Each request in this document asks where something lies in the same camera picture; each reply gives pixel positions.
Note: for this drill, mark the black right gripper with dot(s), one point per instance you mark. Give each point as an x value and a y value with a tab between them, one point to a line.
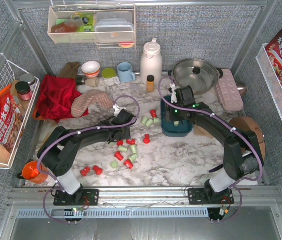
171	116

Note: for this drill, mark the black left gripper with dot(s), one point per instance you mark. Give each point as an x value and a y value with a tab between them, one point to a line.
120	133

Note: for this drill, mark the red coffee capsule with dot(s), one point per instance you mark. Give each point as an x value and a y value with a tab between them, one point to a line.
84	172
131	141
153	113
128	164
146	139
119	156
120	143
97	170

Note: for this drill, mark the teal plastic storage basket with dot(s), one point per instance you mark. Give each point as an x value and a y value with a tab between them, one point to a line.
169	129

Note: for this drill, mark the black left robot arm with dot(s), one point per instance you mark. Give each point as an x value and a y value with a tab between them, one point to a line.
60	150

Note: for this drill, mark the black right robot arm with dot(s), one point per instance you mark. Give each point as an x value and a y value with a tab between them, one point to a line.
241	155

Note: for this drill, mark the stainless steel pot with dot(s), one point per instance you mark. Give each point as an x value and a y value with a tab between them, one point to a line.
199	74

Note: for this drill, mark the brown cardboard divider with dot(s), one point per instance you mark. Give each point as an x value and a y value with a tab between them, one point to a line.
199	131

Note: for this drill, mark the orange spice bottle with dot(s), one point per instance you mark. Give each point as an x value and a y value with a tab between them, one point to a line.
150	83

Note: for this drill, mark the blue mug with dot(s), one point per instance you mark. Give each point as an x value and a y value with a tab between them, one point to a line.
125	73

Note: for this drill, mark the pink egg tray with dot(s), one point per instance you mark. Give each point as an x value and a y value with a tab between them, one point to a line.
227	93

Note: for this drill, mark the striped pink oven mitt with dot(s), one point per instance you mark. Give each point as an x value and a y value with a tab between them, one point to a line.
80	104

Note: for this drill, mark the green lidded cup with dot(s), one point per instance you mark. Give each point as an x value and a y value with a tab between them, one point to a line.
109	77

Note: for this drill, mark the white thermos jug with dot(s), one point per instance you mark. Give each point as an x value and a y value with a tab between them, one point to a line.
151	61

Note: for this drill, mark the metal bowl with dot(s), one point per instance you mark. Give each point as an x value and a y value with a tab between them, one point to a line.
242	88

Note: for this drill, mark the white striped bowl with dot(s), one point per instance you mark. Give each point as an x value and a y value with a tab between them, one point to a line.
91	69

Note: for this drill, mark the red cloth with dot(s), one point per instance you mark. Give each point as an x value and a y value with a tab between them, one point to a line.
55	99

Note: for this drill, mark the clear plastic food container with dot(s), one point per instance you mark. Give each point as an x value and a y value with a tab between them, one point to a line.
114	26

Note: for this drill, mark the silver lidded jar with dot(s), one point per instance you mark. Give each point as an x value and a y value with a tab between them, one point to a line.
30	79

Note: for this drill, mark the dark lidded jar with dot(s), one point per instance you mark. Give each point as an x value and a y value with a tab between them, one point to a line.
23	90

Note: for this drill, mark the orange cup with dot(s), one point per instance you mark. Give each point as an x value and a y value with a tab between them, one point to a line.
32	174

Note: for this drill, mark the white right wall basket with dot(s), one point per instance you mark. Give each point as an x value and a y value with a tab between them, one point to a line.
270	78

